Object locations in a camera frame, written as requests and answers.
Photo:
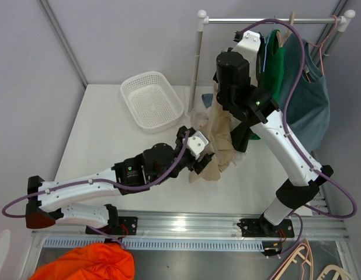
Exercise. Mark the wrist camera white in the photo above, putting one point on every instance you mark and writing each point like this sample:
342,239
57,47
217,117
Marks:
249,45
197,143

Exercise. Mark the pile of spare hangers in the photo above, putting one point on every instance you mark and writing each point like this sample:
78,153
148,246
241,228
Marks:
302,260

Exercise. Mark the blue grey t shirt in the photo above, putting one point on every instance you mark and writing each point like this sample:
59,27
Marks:
307,108

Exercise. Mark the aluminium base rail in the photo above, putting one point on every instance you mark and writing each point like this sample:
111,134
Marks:
208,232

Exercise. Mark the bright green t shirt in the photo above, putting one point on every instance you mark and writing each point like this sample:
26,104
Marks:
271,79

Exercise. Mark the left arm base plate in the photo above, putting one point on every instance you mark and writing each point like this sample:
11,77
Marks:
123,226

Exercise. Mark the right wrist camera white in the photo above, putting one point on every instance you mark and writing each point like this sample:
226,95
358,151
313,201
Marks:
249,45

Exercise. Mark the metal clothes rack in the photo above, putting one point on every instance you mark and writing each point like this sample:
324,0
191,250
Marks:
203,19

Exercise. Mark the orange cloth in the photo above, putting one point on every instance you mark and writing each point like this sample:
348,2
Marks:
94,261

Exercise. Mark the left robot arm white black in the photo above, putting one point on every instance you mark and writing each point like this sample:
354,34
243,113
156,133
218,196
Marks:
52,202

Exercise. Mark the white plastic basket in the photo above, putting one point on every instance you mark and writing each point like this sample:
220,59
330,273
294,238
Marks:
152,101

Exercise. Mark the beige t shirt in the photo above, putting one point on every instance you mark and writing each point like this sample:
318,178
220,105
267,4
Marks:
215,124

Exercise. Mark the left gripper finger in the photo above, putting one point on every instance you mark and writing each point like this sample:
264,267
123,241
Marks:
198,166
207,157

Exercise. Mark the beige wooden hanger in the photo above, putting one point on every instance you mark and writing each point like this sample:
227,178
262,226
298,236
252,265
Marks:
283,38

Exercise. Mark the dark green white t shirt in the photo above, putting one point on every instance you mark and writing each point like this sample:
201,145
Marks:
240,136

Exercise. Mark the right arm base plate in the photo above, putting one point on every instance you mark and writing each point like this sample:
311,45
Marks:
253,227

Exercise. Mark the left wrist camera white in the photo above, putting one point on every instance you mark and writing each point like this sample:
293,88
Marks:
197,143

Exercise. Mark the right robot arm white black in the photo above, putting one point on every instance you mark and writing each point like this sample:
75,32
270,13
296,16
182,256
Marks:
254,106

